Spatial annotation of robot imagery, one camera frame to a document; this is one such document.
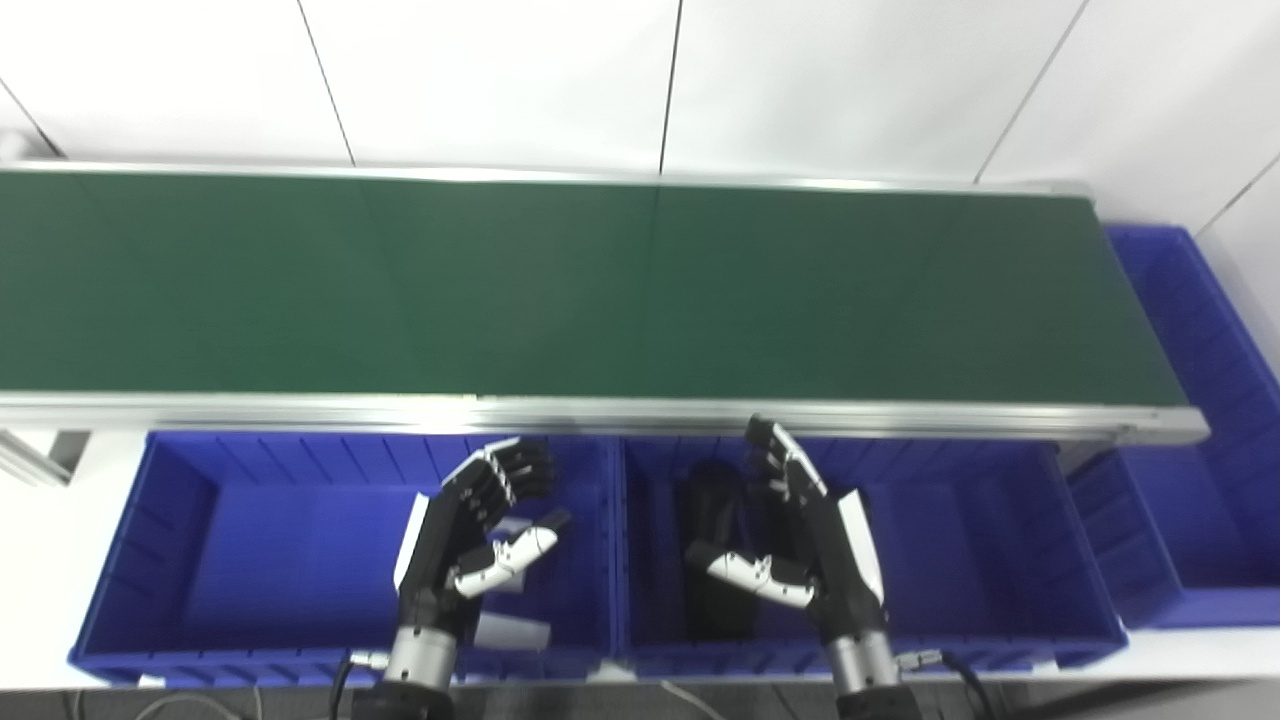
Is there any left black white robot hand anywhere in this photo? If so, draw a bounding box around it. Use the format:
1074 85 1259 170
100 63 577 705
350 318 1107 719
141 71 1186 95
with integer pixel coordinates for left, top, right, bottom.
393 437 573 637

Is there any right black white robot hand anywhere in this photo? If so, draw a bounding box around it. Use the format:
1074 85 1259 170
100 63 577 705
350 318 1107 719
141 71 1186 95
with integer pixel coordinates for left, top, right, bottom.
685 415 890 647

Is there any black cylinder-on-base part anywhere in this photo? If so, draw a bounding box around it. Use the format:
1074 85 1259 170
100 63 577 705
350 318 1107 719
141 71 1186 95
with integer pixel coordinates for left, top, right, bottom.
683 462 754 550

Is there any white flat part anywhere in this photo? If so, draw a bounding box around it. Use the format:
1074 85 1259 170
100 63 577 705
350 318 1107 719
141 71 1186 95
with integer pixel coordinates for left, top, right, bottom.
475 611 554 652

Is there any blue plastic bin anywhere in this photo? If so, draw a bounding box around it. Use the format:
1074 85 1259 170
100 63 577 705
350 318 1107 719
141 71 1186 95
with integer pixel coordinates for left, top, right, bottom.
610 435 1130 680
68 430 622 690
1065 225 1280 632

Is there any green conveyor belt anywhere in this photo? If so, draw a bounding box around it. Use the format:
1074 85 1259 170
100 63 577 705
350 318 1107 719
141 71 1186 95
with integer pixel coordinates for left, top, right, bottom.
0 160 1212 447
0 170 1190 409

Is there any aluminium conveyor leg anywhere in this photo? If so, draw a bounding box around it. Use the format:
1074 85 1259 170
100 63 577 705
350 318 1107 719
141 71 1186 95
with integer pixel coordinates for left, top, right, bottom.
0 430 93 490

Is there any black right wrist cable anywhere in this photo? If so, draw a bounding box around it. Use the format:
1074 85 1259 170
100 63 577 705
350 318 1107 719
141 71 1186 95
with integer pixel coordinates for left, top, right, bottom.
895 648 997 720

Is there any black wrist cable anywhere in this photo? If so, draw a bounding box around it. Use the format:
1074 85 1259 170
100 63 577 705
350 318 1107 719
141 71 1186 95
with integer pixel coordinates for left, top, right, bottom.
895 648 997 720
328 650 392 720

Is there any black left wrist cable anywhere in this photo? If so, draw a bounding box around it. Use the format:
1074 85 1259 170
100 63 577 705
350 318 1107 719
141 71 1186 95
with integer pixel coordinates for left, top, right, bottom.
328 650 392 720

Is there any white floor cable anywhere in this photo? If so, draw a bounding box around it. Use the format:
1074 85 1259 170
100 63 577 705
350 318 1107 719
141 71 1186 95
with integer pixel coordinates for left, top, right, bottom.
658 680 723 720

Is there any grey floor cable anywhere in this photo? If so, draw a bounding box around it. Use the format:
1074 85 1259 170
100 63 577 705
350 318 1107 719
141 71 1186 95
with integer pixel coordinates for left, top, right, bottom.
133 684 263 720

